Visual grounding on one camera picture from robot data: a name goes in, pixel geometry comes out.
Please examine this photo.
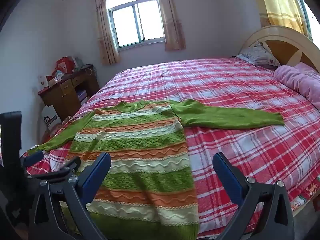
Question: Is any patterned pillow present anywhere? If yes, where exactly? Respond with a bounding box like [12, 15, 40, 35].
[237, 41, 282, 68]

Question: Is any sliding window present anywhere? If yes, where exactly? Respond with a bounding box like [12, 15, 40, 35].
[105, 0, 166, 48]

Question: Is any cream wooden headboard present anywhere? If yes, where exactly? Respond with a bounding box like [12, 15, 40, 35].
[240, 25, 320, 74]

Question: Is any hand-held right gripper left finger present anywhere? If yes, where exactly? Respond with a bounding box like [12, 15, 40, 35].
[30, 152, 112, 240]

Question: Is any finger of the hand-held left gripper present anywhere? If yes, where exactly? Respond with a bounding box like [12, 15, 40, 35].
[21, 151, 45, 168]
[26, 156, 82, 180]

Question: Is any red gift box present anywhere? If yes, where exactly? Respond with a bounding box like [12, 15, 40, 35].
[55, 56, 75, 74]

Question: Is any bed with red plaid sheet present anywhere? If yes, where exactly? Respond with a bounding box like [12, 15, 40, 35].
[25, 57, 320, 239]

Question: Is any yellow curtain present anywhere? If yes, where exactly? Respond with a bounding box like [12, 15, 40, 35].
[251, 0, 313, 40]

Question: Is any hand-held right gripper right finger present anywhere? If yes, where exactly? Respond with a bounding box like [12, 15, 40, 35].
[212, 152, 295, 240]

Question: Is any white paper bag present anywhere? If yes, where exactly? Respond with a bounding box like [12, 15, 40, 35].
[41, 104, 62, 133]

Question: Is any brown wooden desk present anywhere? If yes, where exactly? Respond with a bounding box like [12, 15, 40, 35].
[37, 65, 100, 122]

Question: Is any pink blanket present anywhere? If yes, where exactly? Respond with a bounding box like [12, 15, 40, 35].
[274, 62, 320, 110]

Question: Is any stack of flat boxes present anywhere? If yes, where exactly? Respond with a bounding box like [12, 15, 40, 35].
[76, 90, 89, 105]

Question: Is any white printed box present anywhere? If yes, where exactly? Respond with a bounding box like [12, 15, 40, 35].
[37, 75, 48, 89]

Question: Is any green striped knit sweater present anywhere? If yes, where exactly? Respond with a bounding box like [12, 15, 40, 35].
[27, 99, 285, 240]

